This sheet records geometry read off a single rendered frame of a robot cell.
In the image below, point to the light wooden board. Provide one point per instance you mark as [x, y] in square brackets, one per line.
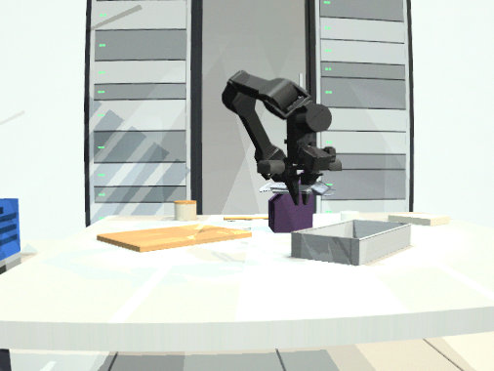
[151, 239]

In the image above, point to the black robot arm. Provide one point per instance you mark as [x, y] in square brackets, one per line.
[280, 97]

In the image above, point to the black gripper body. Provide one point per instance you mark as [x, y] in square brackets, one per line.
[287, 167]

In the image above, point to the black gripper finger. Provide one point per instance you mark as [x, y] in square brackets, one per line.
[308, 180]
[292, 183]

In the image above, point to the white jar with wooden lid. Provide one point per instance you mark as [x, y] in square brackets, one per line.
[185, 210]

